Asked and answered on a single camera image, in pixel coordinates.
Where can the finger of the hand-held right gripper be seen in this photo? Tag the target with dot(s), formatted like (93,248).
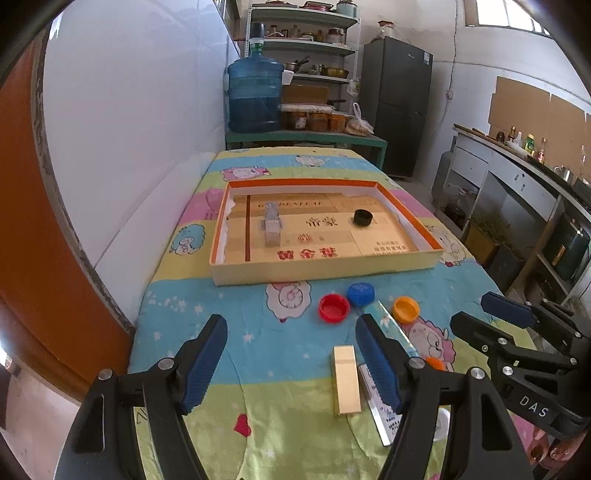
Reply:
(505,308)
(480,334)

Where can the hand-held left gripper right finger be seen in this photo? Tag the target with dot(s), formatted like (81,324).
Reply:
(376,360)

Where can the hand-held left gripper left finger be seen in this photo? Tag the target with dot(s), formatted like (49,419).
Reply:
(203,364)

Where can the white slim box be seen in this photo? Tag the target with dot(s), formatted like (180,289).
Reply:
(381,415)

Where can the large orange bottle cap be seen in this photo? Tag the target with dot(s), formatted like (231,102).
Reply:
(405,309)

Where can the red bottle cap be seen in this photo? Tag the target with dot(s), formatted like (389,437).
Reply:
(334,309)

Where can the shallow cardboard tray box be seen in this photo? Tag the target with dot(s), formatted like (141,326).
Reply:
(323,273)

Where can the person's right hand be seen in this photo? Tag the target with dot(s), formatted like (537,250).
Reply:
(561,450)

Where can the gold rectangular box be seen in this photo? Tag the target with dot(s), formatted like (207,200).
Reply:
(347,383)

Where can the small orange bottle cap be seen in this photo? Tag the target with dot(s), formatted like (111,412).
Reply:
(435,363)

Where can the blue bottle cap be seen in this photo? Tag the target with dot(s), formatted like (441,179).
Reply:
(361,294)

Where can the printed sheep blanket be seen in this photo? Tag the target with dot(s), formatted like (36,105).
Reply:
(277,438)

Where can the grey kitchen counter cabinet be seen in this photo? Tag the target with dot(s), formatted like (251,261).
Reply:
(508,175)

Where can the black bottle cap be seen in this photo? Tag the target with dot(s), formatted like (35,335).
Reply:
(363,218)

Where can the clear plastic pack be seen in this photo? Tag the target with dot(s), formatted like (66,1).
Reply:
(271,226)

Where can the row of condiment bottles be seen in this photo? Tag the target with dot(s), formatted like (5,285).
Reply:
(528,145)

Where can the orange door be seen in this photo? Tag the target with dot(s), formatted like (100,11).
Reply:
(41,254)

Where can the cardboard sheet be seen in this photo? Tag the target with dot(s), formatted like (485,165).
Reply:
(531,108)

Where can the dark grey refrigerator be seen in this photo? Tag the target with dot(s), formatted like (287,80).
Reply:
(392,106)

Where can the green low table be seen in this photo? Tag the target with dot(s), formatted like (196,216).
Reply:
(304,137)

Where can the plastic bag of bread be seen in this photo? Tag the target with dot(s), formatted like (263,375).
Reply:
(359,124)

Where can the orange food jar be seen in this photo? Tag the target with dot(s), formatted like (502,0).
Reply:
(337,122)
(295,120)
(318,121)

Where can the blue water jug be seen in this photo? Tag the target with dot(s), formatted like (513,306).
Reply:
(254,92)

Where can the yellow metal bowl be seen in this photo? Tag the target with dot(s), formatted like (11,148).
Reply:
(335,72)

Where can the window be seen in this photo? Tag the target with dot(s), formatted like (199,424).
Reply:
(503,14)

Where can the white metal shelf rack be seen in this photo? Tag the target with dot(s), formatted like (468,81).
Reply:
(304,44)

